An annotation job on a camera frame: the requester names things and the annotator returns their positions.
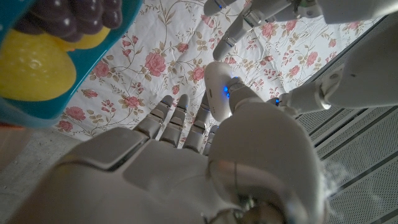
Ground purple toy grapes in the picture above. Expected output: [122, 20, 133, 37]
[14, 0, 124, 43]

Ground rose print backdrop curtain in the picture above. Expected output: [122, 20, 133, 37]
[55, 0, 383, 147]

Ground dark grey partition panel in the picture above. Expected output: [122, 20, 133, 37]
[295, 15, 398, 224]

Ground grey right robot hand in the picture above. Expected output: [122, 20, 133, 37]
[6, 76, 330, 224]

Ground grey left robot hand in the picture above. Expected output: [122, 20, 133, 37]
[203, 0, 398, 118]

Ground teal basket with orange rim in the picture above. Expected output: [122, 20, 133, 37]
[0, 0, 144, 128]

